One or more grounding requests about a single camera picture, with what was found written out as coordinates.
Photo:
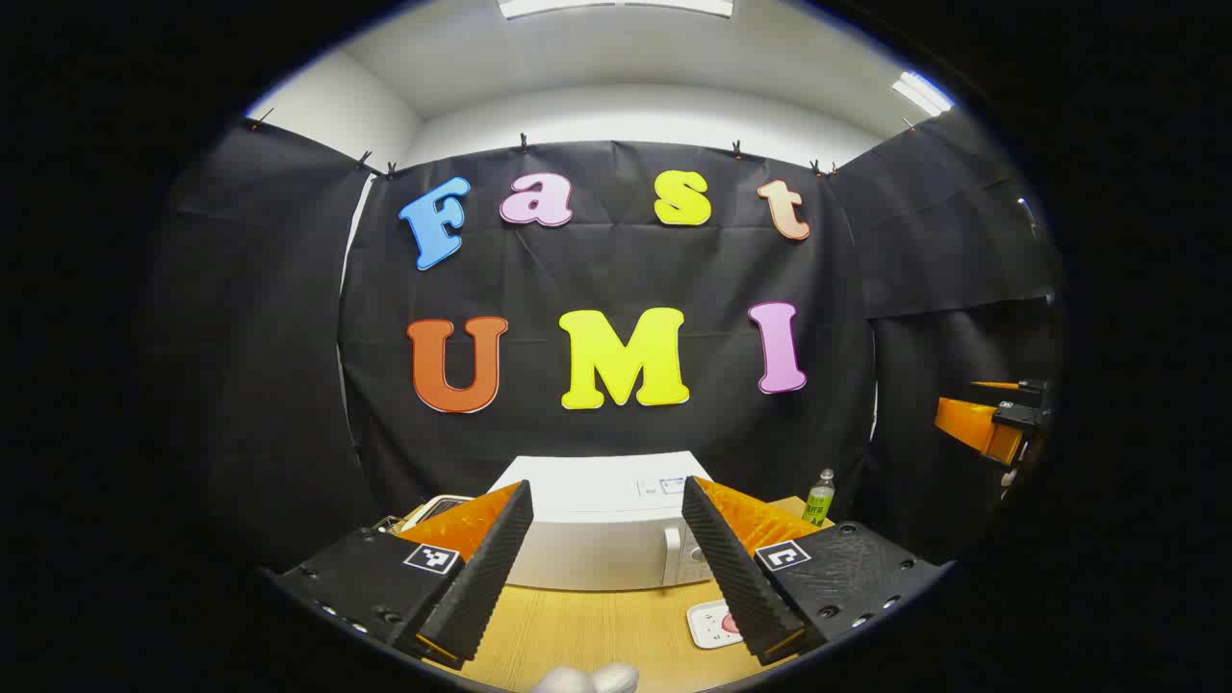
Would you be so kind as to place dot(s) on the green drink bottle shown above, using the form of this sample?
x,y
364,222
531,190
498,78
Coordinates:
x,y
819,500

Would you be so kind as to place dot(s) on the long ceiling light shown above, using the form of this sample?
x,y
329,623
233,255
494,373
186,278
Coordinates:
x,y
616,6

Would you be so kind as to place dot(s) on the white microwave oven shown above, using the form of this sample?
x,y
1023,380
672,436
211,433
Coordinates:
x,y
597,529

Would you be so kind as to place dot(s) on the small ceiling light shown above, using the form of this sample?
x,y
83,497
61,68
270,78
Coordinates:
x,y
922,93

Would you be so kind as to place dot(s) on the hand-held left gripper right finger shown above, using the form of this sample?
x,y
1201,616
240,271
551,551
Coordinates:
x,y
731,568

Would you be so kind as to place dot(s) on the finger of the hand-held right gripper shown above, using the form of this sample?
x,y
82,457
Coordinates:
x,y
996,386
972,423

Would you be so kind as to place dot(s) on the pink round food slice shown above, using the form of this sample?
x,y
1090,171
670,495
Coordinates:
x,y
731,624

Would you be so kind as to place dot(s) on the white toaster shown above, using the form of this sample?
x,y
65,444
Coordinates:
x,y
445,502

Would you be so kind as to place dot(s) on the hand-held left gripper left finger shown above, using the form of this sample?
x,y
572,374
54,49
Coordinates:
x,y
496,558

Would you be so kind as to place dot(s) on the white square plate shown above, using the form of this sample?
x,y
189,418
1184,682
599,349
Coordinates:
x,y
707,624

